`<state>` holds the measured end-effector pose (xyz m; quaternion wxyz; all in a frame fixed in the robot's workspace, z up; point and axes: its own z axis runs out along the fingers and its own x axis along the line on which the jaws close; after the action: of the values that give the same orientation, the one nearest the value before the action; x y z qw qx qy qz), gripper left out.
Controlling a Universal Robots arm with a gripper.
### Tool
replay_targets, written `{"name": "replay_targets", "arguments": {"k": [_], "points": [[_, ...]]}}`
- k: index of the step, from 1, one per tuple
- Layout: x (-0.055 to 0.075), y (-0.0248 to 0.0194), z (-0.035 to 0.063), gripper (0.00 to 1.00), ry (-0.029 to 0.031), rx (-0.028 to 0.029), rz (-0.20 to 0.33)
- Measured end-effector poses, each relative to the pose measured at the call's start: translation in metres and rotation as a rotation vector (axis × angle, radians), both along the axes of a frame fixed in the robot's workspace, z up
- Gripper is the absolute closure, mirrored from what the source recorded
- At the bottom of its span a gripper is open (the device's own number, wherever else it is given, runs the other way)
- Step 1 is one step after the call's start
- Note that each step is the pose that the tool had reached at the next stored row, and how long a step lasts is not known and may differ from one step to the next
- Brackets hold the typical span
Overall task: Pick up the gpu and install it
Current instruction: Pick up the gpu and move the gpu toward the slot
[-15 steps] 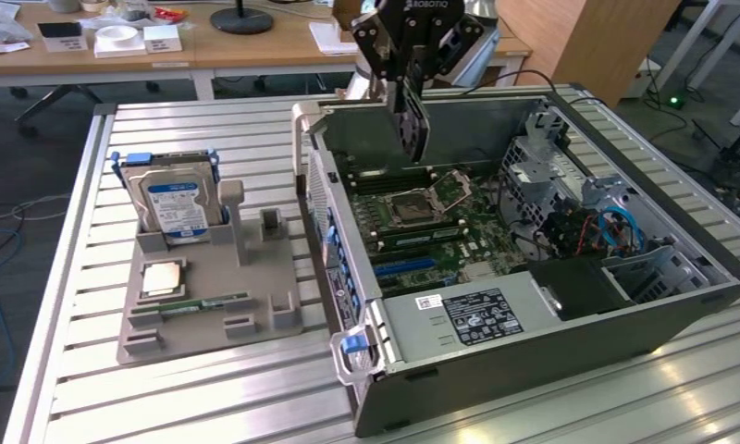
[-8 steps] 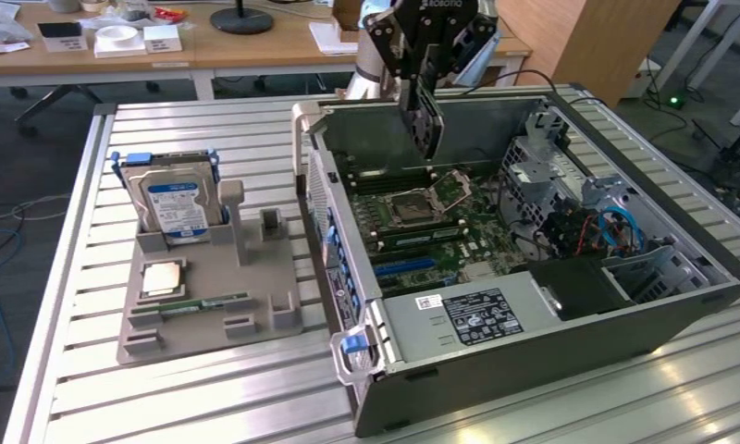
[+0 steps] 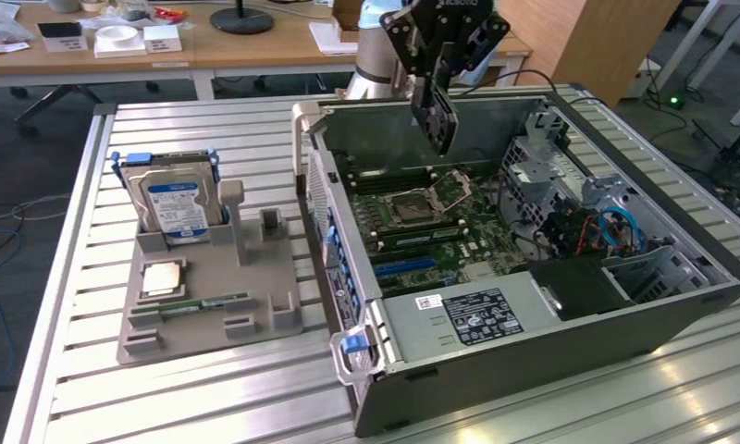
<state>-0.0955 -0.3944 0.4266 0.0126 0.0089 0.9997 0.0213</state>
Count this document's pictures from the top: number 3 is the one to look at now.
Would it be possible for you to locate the CPU socket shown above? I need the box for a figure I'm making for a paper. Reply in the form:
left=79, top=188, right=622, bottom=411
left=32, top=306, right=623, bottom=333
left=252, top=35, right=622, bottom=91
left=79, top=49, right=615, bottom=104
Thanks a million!
left=387, top=187, right=446, bottom=228

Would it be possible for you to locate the perforated metal drive cage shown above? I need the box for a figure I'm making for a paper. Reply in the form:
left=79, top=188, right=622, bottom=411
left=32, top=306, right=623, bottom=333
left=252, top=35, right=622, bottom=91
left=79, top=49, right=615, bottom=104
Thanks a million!
left=499, top=108, right=634, bottom=223

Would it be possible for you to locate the white tape roll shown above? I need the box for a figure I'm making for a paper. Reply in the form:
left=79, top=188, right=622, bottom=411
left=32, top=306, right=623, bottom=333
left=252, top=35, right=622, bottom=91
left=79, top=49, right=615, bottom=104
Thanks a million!
left=96, top=25, right=137, bottom=46

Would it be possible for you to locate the grey open PC case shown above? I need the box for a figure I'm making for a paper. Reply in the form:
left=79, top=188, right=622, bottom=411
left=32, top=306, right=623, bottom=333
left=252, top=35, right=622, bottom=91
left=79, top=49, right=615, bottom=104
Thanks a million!
left=289, top=90, right=740, bottom=438

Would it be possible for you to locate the grey power supply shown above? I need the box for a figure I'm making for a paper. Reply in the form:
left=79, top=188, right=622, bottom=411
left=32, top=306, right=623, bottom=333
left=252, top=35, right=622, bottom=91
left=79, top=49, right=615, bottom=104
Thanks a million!
left=370, top=270, right=563, bottom=364

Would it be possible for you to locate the wooden cabinet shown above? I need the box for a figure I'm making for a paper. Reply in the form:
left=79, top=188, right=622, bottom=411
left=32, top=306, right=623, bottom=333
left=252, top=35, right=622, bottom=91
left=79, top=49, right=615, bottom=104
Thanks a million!
left=496, top=0, right=683, bottom=107

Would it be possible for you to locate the white power box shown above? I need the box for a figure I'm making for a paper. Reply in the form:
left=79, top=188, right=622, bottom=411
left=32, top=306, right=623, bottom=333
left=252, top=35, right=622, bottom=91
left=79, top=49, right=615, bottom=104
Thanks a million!
left=628, top=57, right=666, bottom=101

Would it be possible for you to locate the white paper stack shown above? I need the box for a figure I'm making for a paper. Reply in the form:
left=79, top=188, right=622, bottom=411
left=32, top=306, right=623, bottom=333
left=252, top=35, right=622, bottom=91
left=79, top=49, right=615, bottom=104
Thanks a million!
left=308, top=20, right=360, bottom=57

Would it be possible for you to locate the flat white box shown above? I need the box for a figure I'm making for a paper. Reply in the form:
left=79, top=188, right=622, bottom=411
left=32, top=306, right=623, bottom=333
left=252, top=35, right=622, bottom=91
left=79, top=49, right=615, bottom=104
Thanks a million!
left=92, top=39, right=149, bottom=60

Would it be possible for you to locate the wooden desk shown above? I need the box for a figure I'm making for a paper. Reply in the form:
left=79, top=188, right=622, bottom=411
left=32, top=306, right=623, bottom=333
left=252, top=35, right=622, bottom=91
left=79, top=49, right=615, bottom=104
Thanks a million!
left=193, top=0, right=535, bottom=101
left=0, top=0, right=199, bottom=101

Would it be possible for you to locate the plain white box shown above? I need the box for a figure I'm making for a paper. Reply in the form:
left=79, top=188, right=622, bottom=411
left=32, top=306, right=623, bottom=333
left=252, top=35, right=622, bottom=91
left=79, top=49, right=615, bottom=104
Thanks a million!
left=141, top=25, right=181, bottom=55

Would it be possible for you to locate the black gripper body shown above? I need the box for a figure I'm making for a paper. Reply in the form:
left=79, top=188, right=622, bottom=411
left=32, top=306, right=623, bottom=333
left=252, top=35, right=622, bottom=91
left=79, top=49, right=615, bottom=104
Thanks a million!
left=416, top=0, right=499, bottom=29

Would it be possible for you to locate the grey plastic parts rack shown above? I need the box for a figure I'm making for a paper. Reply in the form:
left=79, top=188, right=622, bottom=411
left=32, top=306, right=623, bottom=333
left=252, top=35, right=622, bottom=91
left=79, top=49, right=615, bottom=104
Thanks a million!
left=115, top=179, right=304, bottom=366

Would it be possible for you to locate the black drive power connector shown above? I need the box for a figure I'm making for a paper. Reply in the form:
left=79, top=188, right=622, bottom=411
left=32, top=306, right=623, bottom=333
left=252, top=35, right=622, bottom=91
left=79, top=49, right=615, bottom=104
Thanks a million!
left=539, top=210, right=587, bottom=258

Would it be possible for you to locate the white box with black top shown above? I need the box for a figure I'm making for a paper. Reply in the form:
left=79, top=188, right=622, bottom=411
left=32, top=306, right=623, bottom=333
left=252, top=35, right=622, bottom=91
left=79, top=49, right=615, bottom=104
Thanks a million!
left=36, top=21, right=91, bottom=53

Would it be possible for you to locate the black equipment stand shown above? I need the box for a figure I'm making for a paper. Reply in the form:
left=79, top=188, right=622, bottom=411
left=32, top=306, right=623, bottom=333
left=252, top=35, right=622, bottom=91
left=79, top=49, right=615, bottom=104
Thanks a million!
left=694, top=117, right=740, bottom=209

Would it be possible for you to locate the silver CPU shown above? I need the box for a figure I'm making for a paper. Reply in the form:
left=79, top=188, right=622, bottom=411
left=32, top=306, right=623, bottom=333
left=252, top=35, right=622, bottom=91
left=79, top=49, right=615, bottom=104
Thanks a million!
left=140, top=262, right=184, bottom=297

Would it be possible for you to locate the brown cardboard box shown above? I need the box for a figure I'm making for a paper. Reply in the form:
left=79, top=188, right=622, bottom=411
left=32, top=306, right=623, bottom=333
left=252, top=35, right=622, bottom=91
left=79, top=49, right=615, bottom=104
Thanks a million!
left=331, top=0, right=366, bottom=33

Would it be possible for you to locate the hard disk with blue carrier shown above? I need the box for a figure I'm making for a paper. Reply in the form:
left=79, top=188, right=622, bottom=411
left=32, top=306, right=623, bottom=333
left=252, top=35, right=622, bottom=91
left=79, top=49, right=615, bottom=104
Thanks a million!
left=108, top=148, right=224, bottom=246

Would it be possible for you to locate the grey metal disk bay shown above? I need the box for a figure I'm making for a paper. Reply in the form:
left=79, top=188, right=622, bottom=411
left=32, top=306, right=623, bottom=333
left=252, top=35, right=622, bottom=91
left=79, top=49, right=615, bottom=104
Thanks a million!
left=600, top=244, right=711, bottom=304

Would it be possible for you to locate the metal socket cover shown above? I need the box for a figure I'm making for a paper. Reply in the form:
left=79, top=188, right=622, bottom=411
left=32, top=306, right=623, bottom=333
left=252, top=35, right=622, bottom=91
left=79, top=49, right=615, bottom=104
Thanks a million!
left=428, top=168, right=474, bottom=208

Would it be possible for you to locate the installed green RAM stick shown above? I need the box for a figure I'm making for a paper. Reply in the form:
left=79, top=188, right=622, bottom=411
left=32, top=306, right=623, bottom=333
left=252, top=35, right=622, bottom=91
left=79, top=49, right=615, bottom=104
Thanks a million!
left=379, top=225, right=464, bottom=251

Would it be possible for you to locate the black cable behind case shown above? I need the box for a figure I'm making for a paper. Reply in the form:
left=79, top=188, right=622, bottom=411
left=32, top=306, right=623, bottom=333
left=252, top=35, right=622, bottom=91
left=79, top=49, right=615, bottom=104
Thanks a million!
left=455, top=68, right=598, bottom=105

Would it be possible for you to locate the black graphics card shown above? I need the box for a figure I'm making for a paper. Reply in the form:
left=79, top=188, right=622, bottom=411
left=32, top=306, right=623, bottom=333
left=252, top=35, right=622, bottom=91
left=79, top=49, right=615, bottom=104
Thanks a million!
left=408, top=73, right=459, bottom=157

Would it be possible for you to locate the blue wire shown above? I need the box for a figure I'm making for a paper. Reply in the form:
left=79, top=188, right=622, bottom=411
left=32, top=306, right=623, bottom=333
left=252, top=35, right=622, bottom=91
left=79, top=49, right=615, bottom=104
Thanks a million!
left=598, top=207, right=648, bottom=255

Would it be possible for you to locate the black round lamp base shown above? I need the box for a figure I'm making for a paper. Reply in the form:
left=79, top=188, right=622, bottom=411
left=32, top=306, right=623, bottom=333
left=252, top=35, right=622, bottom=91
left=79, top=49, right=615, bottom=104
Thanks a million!
left=208, top=0, right=276, bottom=36

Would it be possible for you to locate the black chair base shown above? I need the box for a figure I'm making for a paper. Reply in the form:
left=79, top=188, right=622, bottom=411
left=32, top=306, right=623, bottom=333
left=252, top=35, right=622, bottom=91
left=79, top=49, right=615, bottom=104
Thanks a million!
left=8, top=80, right=161, bottom=138

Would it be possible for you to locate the white desk frame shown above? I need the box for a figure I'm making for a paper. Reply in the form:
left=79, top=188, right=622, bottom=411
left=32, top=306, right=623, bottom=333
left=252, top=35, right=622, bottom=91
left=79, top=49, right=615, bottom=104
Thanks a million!
left=650, top=0, right=740, bottom=129

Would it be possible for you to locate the green motherboard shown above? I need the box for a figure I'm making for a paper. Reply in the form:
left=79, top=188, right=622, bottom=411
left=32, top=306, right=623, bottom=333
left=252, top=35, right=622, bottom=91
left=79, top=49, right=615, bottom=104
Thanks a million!
left=344, top=164, right=532, bottom=297

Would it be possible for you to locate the dark item in bag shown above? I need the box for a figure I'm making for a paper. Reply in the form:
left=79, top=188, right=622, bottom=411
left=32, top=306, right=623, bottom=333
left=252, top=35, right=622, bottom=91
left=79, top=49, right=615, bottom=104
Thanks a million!
left=109, top=0, right=156, bottom=24

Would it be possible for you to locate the clear plastic bag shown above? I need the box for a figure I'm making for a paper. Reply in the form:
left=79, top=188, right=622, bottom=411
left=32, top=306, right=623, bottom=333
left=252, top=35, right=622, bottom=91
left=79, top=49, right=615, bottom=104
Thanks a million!
left=0, top=0, right=36, bottom=43

